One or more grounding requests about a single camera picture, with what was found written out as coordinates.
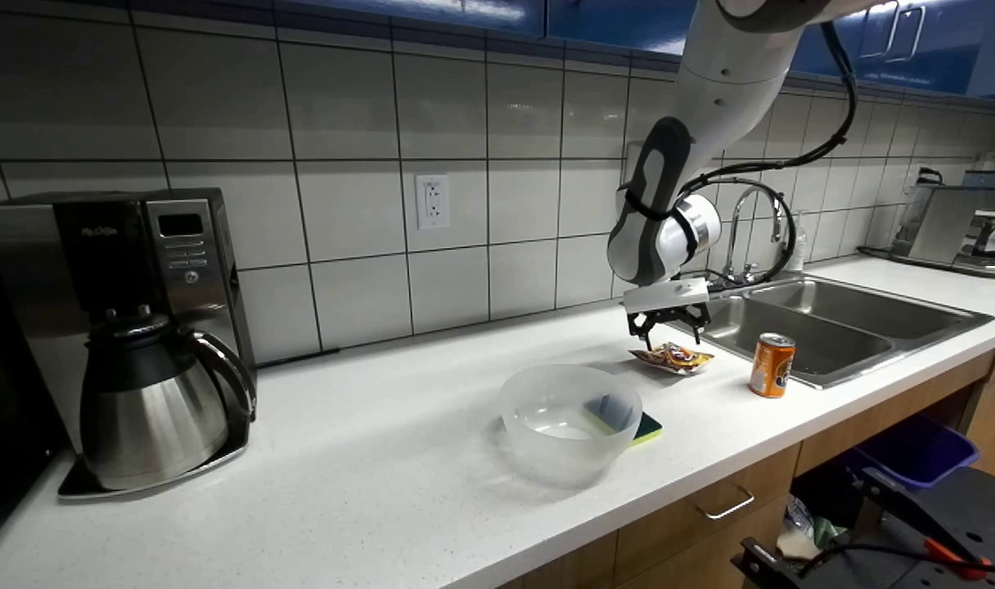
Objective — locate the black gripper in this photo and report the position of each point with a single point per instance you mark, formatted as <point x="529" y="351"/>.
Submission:
<point x="664" y="314"/>

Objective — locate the orange snack pack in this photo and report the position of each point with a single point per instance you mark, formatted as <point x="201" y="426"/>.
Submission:
<point x="674" y="356"/>

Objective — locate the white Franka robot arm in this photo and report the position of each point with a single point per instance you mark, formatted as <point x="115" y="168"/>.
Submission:
<point x="699" y="118"/>

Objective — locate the translucent white plastic bowl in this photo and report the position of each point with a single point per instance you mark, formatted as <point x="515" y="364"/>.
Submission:
<point x="566" y="426"/>

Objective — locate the orange soda can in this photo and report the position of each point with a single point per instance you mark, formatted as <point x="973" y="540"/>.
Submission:
<point x="773" y="364"/>

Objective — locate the chrome sink faucet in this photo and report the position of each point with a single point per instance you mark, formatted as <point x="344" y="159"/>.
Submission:
<point x="750" y="232"/>

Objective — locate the stainless steel double sink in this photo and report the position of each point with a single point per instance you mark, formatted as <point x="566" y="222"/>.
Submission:
<point x="844" y="321"/>

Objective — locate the wooden cabinet drawer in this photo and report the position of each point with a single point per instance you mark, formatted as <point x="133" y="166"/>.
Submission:
<point x="705" y="534"/>

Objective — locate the crumpled plastic bag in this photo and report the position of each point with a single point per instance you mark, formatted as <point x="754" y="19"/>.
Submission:
<point x="810" y="534"/>

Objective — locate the blue plastic bin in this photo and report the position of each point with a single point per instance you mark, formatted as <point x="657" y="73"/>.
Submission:
<point x="913" y="449"/>

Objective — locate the silver espresso machine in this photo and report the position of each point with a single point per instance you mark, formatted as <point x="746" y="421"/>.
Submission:
<point x="955" y="231"/>

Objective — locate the stainless steel coffee carafe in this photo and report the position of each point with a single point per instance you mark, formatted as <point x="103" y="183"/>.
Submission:
<point x="156" y="411"/>

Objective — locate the stainless steel coffee maker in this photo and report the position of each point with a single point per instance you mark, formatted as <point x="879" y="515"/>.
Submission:
<point x="138" y="263"/>

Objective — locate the white wall power outlet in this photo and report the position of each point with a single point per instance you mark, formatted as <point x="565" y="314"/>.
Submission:
<point x="434" y="202"/>

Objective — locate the glossy blue wall cabinets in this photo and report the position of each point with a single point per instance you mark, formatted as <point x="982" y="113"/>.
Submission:
<point x="467" y="13"/>

